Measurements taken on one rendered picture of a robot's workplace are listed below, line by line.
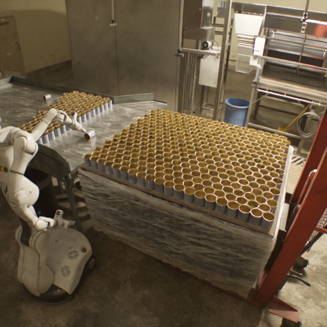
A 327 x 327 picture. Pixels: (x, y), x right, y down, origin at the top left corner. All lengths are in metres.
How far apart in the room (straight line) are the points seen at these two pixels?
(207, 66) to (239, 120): 1.10
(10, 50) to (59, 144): 6.41
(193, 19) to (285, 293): 3.46
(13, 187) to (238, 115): 3.82
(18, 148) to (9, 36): 7.19
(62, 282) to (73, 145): 1.17
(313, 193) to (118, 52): 4.10
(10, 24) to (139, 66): 4.93
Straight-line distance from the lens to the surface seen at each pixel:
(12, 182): 1.48
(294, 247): 1.83
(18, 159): 1.47
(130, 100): 3.09
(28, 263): 2.28
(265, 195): 1.65
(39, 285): 2.27
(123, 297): 2.47
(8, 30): 8.52
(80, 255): 2.32
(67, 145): 2.33
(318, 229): 1.70
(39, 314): 2.57
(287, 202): 2.15
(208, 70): 4.38
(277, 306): 2.39
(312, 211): 1.61
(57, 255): 2.46
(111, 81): 5.11
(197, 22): 3.76
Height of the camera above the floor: 2.21
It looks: 34 degrees down
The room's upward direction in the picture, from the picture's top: 2 degrees clockwise
